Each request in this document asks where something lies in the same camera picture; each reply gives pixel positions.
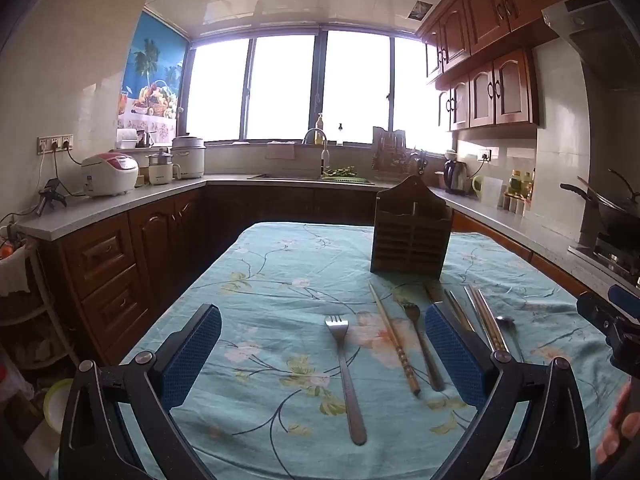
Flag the dark wooden chopstick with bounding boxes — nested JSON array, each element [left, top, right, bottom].
[[444, 289, 475, 333]]

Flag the gas stove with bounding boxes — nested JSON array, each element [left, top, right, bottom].
[[567, 240, 640, 286]]

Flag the large white steamer pot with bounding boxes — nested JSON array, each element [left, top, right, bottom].
[[170, 135, 207, 181]]

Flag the small electric cooking pot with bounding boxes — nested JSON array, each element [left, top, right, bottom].
[[146, 147, 182, 186]]

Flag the patterned wooden chopstick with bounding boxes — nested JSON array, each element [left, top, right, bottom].
[[367, 281, 422, 396]]

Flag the wooden wall cabinets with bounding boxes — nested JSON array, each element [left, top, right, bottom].
[[417, 0, 596, 131]]

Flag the long steel fork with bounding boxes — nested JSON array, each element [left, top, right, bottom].
[[324, 314, 368, 447]]

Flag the wooden utensil holder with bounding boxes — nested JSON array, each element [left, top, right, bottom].
[[370, 175, 455, 281]]

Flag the short steel fork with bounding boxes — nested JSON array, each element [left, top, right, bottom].
[[397, 300, 446, 392]]

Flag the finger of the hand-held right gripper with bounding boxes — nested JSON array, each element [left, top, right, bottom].
[[607, 284, 640, 322], [576, 292, 623, 343]]

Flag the white rice cooker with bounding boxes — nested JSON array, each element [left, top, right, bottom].
[[80, 151, 140, 198]]

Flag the steel chopstick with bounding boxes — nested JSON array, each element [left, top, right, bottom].
[[464, 285, 501, 353]]

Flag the large kitchen window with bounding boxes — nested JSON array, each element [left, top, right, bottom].
[[185, 30, 451, 156]]

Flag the kitchen sink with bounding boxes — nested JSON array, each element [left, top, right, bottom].
[[247, 172, 376, 186]]

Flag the person's right hand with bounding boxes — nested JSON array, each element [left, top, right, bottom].
[[595, 382, 633, 466]]

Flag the grey kitchen countertop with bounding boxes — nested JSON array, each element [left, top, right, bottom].
[[15, 172, 640, 301]]

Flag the white cloth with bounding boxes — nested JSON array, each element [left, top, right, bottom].
[[0, 247, 33, 297]]

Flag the green rimmed bowl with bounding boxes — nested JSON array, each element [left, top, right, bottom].
[[42, 379, 76, 433]]

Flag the steel spoon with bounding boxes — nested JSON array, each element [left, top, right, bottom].
[[495, 315, 526, 363]]

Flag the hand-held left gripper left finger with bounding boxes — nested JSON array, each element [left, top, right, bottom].
[[59, 302, 223, 480]]

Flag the black phone tripod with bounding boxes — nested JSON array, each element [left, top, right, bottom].
[[37, 178, 67, 217]]

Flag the fruit wall poster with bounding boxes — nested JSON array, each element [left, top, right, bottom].
[[116, 10, 191, 148]]

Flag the row of condiment bottles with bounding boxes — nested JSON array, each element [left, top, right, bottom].
[[504, 169, 536, 216]]

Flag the white plastic container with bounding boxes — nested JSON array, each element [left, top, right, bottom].
[[481, 177, 506, 208]]

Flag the wall outlet strip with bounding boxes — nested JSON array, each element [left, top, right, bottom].
[[36, 134, 74, 155]]

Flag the steel kitchen faucet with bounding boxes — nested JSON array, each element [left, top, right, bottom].
[[302, 128, 331, 177]]

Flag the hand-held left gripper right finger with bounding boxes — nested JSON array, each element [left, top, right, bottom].
[[424, 302, 592, 480]]

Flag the wooden dish rack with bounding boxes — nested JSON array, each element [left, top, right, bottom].
[[372, 126, 416, 181]]

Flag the steel electric kettle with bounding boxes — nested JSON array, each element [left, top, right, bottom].
[[443, 157, 469, 196]]

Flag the wooden base cabinets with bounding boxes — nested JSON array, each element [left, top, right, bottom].
[[40, 185, 596, 366]]

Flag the black wok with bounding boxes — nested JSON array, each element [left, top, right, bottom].
[[560, 169, 640, 251]]

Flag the white shelf rack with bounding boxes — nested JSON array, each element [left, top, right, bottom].
[[0, 232, 81, 376]]

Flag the teal floral tablecloth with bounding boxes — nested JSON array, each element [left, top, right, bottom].
[[47, 220, 631, 480]]

